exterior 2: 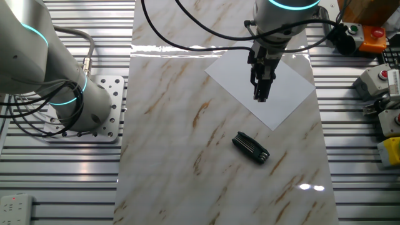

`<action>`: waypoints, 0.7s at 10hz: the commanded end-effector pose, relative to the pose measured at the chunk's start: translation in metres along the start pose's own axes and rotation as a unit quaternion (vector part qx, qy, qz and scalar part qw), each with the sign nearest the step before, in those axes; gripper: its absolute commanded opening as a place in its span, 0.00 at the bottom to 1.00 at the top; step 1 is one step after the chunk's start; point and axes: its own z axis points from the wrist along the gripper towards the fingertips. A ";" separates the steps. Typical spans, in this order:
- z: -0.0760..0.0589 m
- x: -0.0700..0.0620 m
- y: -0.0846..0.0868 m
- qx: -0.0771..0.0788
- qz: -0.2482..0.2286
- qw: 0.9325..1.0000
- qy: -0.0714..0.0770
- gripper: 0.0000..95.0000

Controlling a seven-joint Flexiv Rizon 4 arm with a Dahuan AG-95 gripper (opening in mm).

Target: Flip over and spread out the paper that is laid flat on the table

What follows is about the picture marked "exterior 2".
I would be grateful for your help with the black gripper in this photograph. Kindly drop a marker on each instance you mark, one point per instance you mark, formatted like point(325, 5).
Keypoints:
point(265, 59)

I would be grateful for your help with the white paper sheet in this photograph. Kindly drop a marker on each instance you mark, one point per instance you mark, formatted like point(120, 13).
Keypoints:
point(281, 103)

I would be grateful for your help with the dark folding hex key set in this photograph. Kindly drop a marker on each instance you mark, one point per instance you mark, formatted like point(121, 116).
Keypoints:
point(250, 147)

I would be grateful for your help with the marble pattern table mat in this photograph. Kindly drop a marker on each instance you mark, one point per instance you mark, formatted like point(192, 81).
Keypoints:
point(175, 125)

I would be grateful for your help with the grey box green button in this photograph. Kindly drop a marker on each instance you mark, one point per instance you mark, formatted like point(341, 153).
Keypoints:
point(359, 37)

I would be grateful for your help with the grey box red button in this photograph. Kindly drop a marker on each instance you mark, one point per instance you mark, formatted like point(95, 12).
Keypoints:
point(387, 123)
point(372, 81)

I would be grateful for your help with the orange box red button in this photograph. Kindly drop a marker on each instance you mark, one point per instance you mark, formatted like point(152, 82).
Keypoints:
point(372, 43)

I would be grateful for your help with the brown cardboard box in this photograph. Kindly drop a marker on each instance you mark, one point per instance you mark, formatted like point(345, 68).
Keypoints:
point(365, 11)

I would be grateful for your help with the black keyboard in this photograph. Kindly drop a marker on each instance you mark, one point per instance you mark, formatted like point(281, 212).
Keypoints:
point(390, 56)

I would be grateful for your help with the yellow button box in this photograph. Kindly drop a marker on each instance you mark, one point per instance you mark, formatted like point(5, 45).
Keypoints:
point(390, 151)

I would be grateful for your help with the white power strip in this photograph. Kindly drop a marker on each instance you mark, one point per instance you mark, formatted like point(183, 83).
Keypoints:
point(15, 209)

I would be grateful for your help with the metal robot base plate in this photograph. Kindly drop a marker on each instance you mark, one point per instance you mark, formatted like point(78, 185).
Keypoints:
point(115, 125)

